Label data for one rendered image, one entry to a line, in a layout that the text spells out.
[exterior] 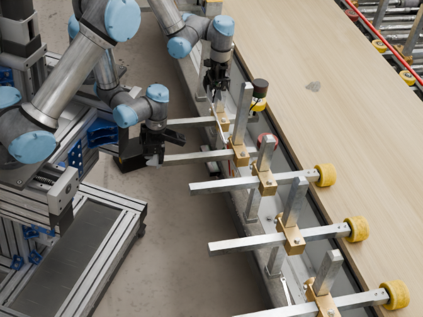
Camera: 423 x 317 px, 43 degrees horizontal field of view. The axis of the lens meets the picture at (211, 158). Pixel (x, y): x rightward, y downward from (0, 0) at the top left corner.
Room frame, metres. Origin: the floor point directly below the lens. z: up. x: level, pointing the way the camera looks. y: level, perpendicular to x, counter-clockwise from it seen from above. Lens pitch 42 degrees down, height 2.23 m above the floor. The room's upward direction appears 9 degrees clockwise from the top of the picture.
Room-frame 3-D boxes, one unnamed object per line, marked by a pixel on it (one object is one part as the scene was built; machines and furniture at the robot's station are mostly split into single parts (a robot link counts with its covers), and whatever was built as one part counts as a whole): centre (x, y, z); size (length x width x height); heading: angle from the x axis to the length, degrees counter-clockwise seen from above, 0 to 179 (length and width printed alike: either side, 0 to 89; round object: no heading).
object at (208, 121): (1.78, 0.03, 0.81); 0.44 x 0.03 x 0.04; 111
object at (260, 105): (1.85, -0.15, 0.85); 0.08 x 0.08 x 0.11
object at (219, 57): (1.68, 0.02, 1.21); 0.08 x 0.08 x 0.05
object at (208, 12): (2.08, 0.09, 1.18); 0.07 x 0.07 x 0.08; 21
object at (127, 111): (1.38, 0.29, 1.12); 0.11 x 0.11 x 0.08; 48
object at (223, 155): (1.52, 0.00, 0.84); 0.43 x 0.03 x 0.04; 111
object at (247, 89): (1.60, -0.09, 0.91); 0.04 x 0.04 x 0.48; 21
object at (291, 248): (1.11, -0.28, 0.95); 0.14 x 0.06 x 0.05; 21
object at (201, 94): (2.08, 0.09, 0.93); 0.05 x 0.05 x 0.45; 21
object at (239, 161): (1.58, -0.10, 0.85); 0.14 x 0.06 x 0.05; 21
